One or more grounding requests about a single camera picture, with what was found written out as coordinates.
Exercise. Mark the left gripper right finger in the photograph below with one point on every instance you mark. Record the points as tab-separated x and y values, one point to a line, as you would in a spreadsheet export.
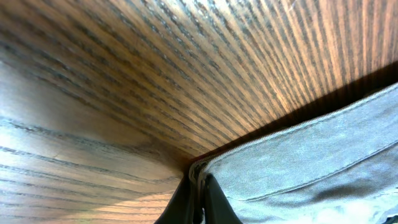
216	206

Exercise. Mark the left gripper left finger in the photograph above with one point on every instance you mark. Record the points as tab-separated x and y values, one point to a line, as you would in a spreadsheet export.
180	209

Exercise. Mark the grey shorts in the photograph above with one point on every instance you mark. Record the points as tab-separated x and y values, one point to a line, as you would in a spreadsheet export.
338	168

